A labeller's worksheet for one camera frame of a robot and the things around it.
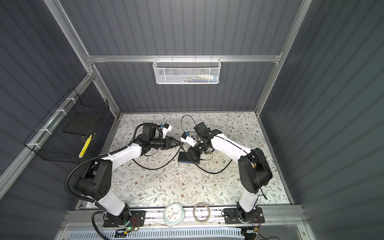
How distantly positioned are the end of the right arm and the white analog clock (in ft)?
0.92

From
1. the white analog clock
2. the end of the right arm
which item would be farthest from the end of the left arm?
the white analog clock

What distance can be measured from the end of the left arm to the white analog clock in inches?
11.9

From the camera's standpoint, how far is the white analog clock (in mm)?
718

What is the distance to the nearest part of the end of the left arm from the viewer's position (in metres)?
0.70

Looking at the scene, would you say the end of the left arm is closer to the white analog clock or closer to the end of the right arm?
the end of the right arm

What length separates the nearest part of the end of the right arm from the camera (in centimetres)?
66
